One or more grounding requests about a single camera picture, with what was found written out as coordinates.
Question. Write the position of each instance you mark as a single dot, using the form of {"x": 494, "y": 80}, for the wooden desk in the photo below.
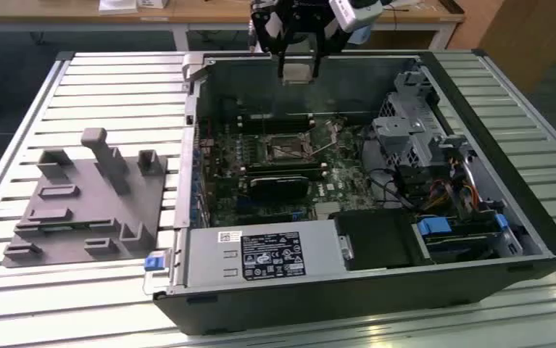
{"x": 41, "y": 12}

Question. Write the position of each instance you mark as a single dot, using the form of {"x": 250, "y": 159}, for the black plastic shroud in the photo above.
{"x": 379, "y": 239}

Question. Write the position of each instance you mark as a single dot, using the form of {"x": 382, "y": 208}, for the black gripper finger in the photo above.
{"x": 318, "y": 61}
{"x": 283, "y": 65}

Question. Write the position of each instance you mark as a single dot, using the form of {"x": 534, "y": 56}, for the wooden cabinet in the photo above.
{"x": 534, "y": 36}

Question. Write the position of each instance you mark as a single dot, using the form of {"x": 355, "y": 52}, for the silver power supply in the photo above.
{"x": 210, "y": 261}

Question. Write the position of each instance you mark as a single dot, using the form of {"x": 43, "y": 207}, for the CPU socket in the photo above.
{"x": 287, "y": 148}

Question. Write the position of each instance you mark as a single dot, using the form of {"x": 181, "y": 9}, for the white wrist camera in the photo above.
{"x": 355, "y": 16}

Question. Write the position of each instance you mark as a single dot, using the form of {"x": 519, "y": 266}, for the black open PC case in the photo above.
{"x": 307, "y": 308}

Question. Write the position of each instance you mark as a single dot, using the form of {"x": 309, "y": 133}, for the silver square CPU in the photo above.
{"x": 298, "y": 74}

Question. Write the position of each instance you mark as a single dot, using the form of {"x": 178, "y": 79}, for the white box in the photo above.
{"x": 118, "y": 6}
{"x": 153, "y": 3}

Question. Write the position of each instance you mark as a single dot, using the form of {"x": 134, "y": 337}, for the silver metal drive cage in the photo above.
{"x": 403, "y": 137}

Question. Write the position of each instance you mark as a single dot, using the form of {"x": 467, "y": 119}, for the green motherboard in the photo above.
{"x": 346, "y": 181}

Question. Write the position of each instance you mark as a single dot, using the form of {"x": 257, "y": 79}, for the RAM slot white clips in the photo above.
{"x": 278, "y": 125}

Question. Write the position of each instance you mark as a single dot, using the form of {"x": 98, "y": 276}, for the green RAM stick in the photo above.
{"x": 282, "y": 172}

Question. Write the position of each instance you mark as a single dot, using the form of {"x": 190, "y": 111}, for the silver chipset heatsink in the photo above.
{"x": 329, "y": 210}

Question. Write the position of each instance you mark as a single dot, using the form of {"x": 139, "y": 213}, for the blue plastic clip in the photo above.
{"x": 501, "y": 222}

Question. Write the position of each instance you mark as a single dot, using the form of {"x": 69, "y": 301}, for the black expansion slot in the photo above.
{"x": 263, "y": 218}

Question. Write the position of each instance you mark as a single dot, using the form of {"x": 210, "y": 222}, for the hard disk in blue carrier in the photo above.
{"x": 435, "y": 226}

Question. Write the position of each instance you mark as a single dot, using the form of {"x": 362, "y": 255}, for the blue case latch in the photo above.
{"x": 155, "y": 261}

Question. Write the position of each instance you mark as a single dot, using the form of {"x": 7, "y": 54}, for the pale blue teach pendant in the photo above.
{"x": 361, "y": 35}

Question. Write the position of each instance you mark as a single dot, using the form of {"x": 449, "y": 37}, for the grey parts rack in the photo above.
{"x": 89, "y": 203}

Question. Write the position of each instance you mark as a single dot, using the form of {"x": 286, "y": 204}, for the black graphics card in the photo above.
{"x": 278, "y": 186}

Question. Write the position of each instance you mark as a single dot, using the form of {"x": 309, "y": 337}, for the white paper sheets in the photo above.
{"x": 418, "y": 4}

